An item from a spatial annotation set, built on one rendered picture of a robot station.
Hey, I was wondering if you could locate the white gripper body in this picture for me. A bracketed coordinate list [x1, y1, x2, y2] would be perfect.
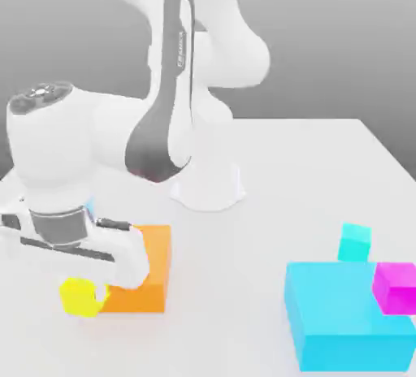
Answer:
[0, 224, 151, 291]

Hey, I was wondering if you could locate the small yellow cube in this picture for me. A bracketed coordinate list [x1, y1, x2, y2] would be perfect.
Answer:
[58, 277, 99, 319]

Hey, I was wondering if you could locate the small turquoise cube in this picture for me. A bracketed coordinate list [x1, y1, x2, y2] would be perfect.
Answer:
[336, 222, 372, 263]

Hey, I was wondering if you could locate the small magenta cube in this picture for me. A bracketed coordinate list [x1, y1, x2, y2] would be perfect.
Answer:
[371, 262, 416, 317]

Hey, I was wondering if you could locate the large orange box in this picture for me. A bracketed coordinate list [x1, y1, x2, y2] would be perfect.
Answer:
[97, 224, 172, 314]

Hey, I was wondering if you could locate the large cyan box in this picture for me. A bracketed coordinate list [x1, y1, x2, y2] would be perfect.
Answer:
[284, 261, 416, 374]

